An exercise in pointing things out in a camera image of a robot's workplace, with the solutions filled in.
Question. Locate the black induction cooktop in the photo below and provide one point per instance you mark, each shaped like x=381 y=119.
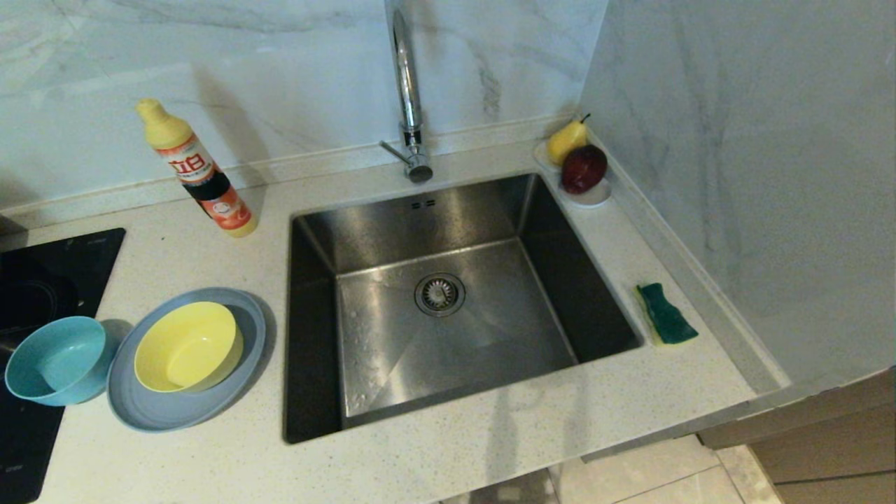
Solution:
x=42 y=273

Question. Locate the metal sink drain strainer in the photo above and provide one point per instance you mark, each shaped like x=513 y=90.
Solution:
x=439 y=294

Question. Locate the red apple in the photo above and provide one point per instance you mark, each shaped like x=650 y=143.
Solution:
x=583 y=169

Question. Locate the grey-blue plate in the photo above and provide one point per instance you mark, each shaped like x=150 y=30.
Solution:
x=175 y=414

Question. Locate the chrome kitchen faucet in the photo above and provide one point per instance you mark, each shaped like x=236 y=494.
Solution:
x=408 y=91

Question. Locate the green and yellow sponge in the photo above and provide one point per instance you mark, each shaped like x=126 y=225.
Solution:
x=668 y=318

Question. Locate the stainless steel sink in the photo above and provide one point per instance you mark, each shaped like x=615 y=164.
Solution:
x=455 y=350

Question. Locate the orange dish soap bottle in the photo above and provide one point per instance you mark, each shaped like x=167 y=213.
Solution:
x=203 y=175

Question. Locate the small white dish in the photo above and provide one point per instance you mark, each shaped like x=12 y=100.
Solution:
x=595 y=198

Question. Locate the wooden cabinet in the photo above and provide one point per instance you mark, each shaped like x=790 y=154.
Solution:
x=826 y=448

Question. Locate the yellow bowl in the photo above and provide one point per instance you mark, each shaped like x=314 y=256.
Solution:
x=185 y=350

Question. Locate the teal bowl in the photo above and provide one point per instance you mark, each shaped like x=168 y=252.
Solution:
x=59 y=364

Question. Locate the yellow pear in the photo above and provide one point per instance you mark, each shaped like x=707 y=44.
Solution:
x=563 y=143

